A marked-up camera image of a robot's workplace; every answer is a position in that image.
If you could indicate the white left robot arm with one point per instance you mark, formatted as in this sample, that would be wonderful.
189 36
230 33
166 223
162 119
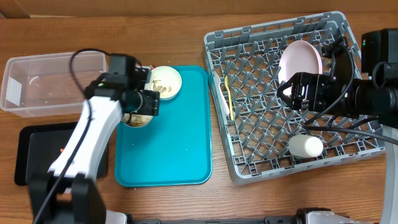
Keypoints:
67 193

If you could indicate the yellow plastic utensil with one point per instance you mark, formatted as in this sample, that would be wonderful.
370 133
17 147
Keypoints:
231 114

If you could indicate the white round plate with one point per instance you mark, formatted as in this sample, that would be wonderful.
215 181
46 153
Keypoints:
299 56

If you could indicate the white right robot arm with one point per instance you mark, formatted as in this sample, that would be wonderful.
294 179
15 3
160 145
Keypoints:
376 98

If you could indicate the grey bowl with peanuts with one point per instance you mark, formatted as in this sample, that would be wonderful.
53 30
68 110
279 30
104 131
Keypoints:
136 120

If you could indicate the grey dishwasher rack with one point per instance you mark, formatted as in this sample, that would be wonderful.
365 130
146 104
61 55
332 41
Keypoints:
256 142

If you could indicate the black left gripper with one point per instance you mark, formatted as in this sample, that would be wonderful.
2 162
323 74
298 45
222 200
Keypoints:
150 105

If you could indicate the white plastic cup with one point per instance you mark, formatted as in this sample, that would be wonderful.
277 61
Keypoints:
305 146

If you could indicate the clear plastic bin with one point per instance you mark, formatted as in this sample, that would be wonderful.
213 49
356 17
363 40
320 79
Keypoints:
40 85

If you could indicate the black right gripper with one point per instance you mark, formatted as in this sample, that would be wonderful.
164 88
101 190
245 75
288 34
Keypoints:
315 82

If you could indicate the teal plastic tray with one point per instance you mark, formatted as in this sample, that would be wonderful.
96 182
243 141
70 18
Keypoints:
175 147

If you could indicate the cream bowl with peanuts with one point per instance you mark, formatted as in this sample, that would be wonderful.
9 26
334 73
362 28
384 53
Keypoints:
165 80

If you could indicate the white plastic fork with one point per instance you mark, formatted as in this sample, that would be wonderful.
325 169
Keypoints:
217 82

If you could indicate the black plastic bin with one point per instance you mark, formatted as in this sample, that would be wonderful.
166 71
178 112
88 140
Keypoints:
38 147

